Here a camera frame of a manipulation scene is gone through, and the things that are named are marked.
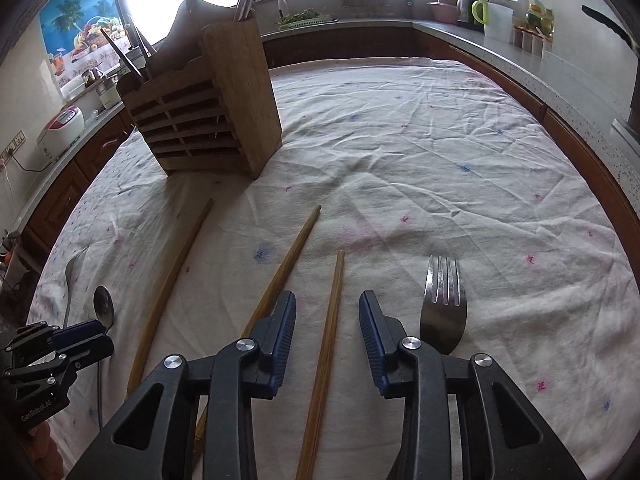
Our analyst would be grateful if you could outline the striped bamboo chopstick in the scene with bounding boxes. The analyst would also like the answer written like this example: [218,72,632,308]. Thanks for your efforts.
[131,24,156,67]

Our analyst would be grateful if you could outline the long metal chopstick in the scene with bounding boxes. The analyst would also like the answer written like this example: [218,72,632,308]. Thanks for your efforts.
[100,28,145,82]

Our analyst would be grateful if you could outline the silver spoon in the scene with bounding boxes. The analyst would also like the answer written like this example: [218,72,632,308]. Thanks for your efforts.
[93,285,115,430]

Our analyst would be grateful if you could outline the bamboo chopstick pair member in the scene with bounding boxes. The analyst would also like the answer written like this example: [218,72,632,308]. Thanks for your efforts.
[126,198,214,396]

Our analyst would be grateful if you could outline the white floral tablecloth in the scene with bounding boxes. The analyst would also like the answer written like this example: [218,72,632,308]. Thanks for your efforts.
[29,58,639,479]

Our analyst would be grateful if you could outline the white red rice cooker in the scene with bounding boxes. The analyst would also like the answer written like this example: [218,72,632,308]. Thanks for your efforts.
[37,105,85,160]

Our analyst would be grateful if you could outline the small white electric pot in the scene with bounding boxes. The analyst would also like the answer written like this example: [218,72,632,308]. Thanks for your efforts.
[96,78,122,110]

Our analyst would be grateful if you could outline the wooden utensil holder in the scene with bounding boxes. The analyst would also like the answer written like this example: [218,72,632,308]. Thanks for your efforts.
[117,0,282,178]

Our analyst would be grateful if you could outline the fruit poster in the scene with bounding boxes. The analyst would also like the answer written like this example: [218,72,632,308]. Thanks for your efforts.
[39,0,131,93]

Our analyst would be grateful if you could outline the green vegetables in sink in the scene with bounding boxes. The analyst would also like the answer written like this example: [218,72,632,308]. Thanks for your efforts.
[279,8,335,30]

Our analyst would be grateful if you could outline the pink basin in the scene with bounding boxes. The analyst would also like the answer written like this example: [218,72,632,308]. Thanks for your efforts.
[426,1,458,25]

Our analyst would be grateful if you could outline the condiment bottles rack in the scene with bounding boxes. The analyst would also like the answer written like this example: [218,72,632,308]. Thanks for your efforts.
[512,0,555,58]

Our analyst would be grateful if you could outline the electric kettle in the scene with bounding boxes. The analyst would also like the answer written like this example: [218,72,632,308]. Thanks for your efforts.
[457,0,476,26]

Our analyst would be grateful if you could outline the white jug green handle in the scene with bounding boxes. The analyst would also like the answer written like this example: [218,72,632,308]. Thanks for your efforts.
[472,0,514,44]

